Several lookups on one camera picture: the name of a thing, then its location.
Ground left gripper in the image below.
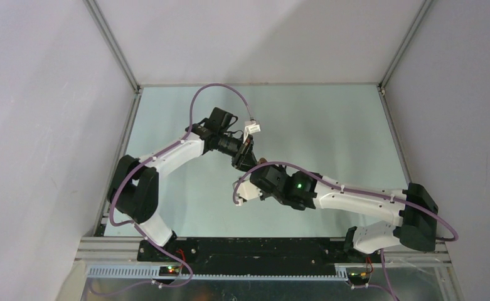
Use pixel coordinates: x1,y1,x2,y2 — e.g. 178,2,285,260
216,132,257,173

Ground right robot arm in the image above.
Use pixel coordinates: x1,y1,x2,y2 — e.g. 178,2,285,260
238,165,439,262

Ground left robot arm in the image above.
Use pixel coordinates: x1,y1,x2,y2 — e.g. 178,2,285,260
107,107,260,261

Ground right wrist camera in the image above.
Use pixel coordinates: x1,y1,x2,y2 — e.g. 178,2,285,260
232,179,262,206

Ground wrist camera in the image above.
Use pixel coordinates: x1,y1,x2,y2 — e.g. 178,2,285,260
244,120,261,135
232,179,262,206

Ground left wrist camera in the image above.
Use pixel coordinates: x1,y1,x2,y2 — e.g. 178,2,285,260
244,120,261,135

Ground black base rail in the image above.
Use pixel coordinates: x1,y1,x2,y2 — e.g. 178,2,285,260
137,236,366,277

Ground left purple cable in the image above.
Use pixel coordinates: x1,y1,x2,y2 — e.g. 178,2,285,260
109,83,254,288

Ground purple cable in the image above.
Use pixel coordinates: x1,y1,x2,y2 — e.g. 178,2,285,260
232,161,459,301
109,83,254,288

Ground grey cable duct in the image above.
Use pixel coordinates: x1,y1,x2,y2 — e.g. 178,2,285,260
87,265,348,282

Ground aluminium frame profile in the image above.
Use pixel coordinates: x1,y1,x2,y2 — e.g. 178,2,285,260
83,0,141,93

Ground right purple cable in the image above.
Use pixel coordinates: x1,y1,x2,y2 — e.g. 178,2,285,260
232,161,459,301

